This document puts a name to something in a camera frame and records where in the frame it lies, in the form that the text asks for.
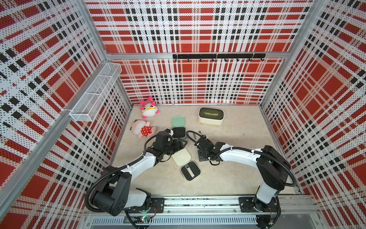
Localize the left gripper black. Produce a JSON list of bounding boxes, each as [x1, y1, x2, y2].
[[162, 137, 187, 155]]

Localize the cream case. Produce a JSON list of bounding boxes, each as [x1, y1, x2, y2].
[[172, 149, 201, 182]]

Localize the large clipper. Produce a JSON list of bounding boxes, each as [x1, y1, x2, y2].
[[185, 165, 195, 178]]

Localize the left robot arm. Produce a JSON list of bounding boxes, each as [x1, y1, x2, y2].
[[84, 129, 187, 216]]

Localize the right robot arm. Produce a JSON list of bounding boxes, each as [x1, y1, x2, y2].
[[190, 135, 297, 205]]

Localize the green nail clipper case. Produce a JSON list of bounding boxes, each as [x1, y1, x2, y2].
[[172, 116, 186, 139]]

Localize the pink doll red dress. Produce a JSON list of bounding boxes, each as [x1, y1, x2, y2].
[[130, 120, 157, 138]]

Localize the cream tissue box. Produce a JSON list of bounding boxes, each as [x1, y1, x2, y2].
[[198, 107, 225, 126]]

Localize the pink owl plush toy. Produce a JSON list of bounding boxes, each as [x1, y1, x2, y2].
[[140, 96, 160, 119]]

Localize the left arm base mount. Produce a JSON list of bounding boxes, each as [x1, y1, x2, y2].
[[127, 198, 165, 214]]

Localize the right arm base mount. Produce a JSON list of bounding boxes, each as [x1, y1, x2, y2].
[[239, 197, 279, 213]]

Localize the white wire mesh basket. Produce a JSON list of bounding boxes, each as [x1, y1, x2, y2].
[[70, 63, 122, 122]]

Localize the black wall hook rail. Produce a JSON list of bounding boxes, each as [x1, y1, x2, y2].
[[173, 53, 266, 60]]

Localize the aluminium front rail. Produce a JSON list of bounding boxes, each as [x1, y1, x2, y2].
[[82, 195, 321, 227]]

